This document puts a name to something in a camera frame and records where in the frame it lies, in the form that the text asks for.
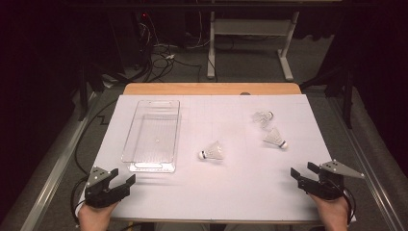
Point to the person's left hand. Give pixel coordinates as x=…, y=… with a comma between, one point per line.
x=94, y=218

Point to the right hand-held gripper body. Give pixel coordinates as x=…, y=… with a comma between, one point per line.
x=327, y=187

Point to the white shuttlecock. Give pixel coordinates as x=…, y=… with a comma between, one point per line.
x=262, y=117
x=275, y=138
x=213, y=151

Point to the small dark round grommet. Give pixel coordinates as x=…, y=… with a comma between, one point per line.
x=245, y=93

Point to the black computer tower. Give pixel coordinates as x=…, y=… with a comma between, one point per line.
x=128, y=38

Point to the white metal desk frame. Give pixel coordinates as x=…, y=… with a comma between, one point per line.
x=250, y=27

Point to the person's right hand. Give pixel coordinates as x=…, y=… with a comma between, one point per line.
x=335, y=215

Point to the aluminium floor rail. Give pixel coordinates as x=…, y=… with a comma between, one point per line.
x=48, y=186
x=369, y=179

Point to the black metal stand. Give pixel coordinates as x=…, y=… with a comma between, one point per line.
x=84, y=93
x=347, y=99

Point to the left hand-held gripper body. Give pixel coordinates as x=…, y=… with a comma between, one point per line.
x=99, y=195

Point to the clear plastic container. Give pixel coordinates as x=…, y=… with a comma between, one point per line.
x=154, y=138

